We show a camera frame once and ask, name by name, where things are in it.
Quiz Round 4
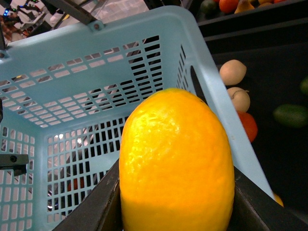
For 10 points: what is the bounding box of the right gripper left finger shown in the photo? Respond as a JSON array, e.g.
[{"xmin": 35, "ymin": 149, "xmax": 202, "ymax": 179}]
[{"xmin": 54, "ymin": 161, "xmax": 123, "ymax": 231}]

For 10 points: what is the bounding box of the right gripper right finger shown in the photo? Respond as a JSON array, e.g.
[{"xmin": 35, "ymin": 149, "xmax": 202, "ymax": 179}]
[{"xmin": 227, "ymin": 168, "xmax": 308, "ymax": 231}]

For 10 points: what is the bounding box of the yellow lemon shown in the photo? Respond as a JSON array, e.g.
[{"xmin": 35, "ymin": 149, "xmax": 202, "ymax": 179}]
[{"xmin": 119, "ymin": 88, "xmax": 235, "ymax": 231}]

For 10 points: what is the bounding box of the light blue shopping basket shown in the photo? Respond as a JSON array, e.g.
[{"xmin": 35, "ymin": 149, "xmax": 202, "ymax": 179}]
[{"xmin": 0, "ymin": 6, "xmax": 273, "ymax": 231}]

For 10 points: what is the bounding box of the large orange under basket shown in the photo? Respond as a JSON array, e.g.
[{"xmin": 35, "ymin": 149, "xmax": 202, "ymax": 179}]
[{"xmin": 237, "ymin": 111, "xmax": 258, "ymax": 143}]

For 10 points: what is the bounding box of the green avocado lower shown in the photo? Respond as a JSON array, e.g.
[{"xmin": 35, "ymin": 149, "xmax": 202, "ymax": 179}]
[{"xmin": 273, "ymin": 104, "xmax": 308, "ymax": 128}]

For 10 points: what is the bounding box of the white garlic bulb lower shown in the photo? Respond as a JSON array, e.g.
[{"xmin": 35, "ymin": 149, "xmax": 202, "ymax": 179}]
[{"xmin": 227, "ymin": 87, "xmax": 251, "ymax": 112}]

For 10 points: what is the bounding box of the white garlic bulb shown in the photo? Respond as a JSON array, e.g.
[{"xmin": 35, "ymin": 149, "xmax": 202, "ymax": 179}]
[
  {"xmin": 227, "ymin": 87, "xmax": 251, "ymax": 112},
  {"xmin": 219, "ymin": 59, "xmax": 247, "ymax": 86}
]

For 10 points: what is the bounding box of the green lime upper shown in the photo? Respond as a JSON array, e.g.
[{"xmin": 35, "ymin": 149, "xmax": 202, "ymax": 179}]
[{"xmin": 300, "ymin": 77, "xmax": 308, "ymax": 96}]

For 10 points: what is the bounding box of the white garlic bulb upper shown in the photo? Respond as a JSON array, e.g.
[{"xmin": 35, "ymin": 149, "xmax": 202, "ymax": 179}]
[{"xmin": 219, "ymin": 59, "xmax": 247, "ymax": 86}]

